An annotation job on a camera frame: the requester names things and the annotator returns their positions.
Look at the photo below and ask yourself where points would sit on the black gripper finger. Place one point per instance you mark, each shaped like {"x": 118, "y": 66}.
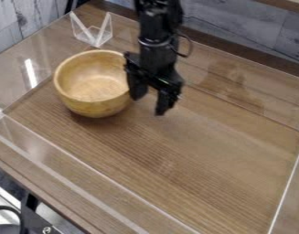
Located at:
{"x": 167, "y": 98}
{"x": 138, "y": 84}

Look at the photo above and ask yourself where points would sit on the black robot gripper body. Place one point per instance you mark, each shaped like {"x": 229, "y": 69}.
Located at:
{"x": 157, "y": 64}

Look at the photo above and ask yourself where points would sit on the wooden bowl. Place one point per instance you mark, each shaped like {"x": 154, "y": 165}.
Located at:
{"x": 91, "y": 83}

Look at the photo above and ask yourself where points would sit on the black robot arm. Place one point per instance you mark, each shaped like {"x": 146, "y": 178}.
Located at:
{"x": 161, "y": 17}

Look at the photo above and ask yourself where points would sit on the black metal base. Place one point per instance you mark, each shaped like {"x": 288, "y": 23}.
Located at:
{"x": 35, "y": 225}

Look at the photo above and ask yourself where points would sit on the clear acrylic corner bracket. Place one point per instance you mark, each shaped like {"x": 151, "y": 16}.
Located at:
{"x": 93, "y": 35}

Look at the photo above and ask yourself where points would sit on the clear acrylic enclosure wall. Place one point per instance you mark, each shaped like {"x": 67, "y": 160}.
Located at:
{"x": 67, "y": 181}

